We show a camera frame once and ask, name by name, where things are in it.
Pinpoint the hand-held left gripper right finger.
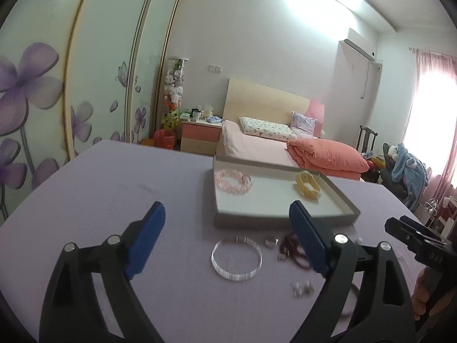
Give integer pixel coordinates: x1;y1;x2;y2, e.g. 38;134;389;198
288;200;416;343

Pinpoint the yellow bangle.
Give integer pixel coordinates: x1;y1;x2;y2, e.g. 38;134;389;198
294;171;322;201

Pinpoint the person's right hand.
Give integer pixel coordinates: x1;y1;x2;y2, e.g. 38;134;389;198
410;268;435;320

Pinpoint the clear bangle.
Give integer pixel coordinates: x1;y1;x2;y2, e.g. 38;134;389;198
211;236;263;281

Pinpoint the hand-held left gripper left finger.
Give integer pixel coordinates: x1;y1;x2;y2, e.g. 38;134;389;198
39;201;167;343

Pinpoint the floral sliding door wardrobe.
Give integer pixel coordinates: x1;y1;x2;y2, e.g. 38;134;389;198
0;0;184;222

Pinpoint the red trash bin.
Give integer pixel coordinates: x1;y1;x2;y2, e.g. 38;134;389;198
153;129;176;149

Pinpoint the clear tube of plush toys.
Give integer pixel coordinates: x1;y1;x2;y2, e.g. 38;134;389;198
157;56;188;140

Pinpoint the pink bed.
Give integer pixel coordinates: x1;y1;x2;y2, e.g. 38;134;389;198
214;119;372;183

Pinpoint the white air conditioner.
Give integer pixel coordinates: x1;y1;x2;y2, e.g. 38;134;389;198
343;39;375;61

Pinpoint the pink bead bracelet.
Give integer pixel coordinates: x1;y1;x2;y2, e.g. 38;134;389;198
215;169;253;195

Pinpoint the folded orange duvet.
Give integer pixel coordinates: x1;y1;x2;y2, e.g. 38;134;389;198
286;137;370;178

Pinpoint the blue plush robe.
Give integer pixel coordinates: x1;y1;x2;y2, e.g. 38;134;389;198
391;143;429;199

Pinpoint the shallow grey cardboard box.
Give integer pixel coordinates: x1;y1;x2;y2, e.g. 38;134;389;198
203;155;361;227

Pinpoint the white printed pillow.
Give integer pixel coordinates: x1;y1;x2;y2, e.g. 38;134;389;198
239;117;298;141

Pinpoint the purple pillow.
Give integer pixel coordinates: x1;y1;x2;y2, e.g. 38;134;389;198
290;111;318;137

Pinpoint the yellow plush toy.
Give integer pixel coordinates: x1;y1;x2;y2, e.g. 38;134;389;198
162;111;179;131

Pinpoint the pink and beige nightstand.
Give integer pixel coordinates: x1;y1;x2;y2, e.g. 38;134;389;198
180;119;224;156

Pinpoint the black office chair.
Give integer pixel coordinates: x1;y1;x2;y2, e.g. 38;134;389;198
379;143;411;201

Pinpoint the dark wooden chair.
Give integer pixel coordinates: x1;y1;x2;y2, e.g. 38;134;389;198
356;125;378;154

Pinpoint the dark red bead necklace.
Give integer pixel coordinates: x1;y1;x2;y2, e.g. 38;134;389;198
278;232;311;268

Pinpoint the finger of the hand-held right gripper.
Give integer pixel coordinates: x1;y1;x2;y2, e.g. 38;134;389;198
399;215;448;244
385;219;425;258

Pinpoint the beige and pink headboard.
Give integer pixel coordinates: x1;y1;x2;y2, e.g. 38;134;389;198
223;77;325;138

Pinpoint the pink curtain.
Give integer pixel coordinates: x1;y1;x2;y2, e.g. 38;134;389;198
403;50;457;208

